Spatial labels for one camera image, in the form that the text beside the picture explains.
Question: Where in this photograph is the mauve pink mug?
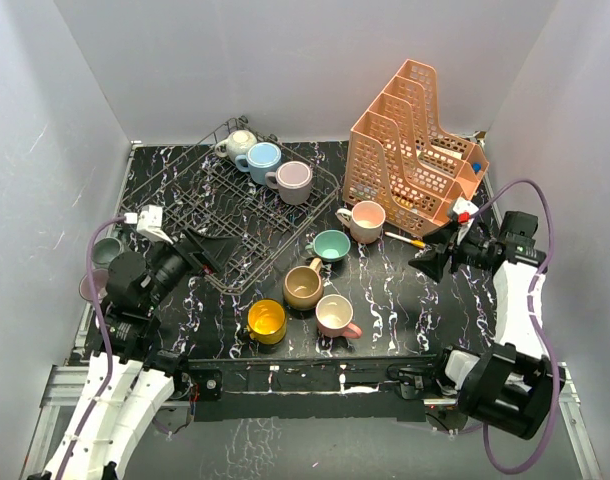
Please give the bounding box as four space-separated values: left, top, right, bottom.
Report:
79 267 111 304

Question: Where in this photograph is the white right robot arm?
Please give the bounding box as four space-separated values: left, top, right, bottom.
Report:
409 203 565 440

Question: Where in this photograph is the light blue textured mug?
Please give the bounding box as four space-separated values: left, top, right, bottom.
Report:
234 142 282 185

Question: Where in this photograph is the white yellow marker pen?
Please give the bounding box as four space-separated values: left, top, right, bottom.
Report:
384 231 426 249

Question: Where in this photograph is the pink mug white inside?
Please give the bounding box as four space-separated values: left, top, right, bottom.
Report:
315 294 362 339

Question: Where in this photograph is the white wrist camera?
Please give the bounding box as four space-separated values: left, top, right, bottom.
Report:
447 197 479 237
124 205 173 244

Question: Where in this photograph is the tan brown mug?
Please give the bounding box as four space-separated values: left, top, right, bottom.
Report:
283 258 324 311

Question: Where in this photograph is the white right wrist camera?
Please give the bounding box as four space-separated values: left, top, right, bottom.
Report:
447 197 479 237

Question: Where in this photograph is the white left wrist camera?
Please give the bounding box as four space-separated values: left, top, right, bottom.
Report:
124 205 173 244

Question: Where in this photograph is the white speckled ceramic mug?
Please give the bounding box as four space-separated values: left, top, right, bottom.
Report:
214 130 258 162

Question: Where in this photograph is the lilac ceramic mug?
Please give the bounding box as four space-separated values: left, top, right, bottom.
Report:
265 161 313 206

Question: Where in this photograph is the aluminium frame rail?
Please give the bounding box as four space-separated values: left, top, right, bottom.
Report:
20 362 603 479

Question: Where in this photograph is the yellow mug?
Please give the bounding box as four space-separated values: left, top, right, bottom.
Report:
246 299 287 345

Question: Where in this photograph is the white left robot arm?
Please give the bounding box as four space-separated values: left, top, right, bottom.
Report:
36 228 241 479

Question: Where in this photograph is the peach plastic file organizer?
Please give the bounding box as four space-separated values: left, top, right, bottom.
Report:
343 59 489 237

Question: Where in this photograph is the grey wire dish rack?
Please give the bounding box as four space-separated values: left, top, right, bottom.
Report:
119 116 342 295

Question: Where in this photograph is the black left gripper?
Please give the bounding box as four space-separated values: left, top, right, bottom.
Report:
141 224 241 310

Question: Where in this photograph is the teal green cup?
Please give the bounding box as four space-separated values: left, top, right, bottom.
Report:
305 230 351 263

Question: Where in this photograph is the cream pink speckled mug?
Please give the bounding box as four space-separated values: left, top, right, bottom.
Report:
335 201 386 244

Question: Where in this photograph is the grey green mug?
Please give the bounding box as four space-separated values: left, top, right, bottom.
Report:
91 237 124 268

